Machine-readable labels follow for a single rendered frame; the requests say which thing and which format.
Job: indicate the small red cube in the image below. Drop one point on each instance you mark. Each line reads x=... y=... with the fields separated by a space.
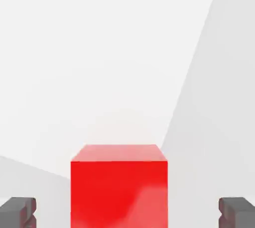
x=119 y=190

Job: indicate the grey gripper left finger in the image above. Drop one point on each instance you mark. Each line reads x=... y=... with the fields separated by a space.
x=14 y=212

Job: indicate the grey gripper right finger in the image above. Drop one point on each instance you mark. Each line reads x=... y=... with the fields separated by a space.
x=239 y=212

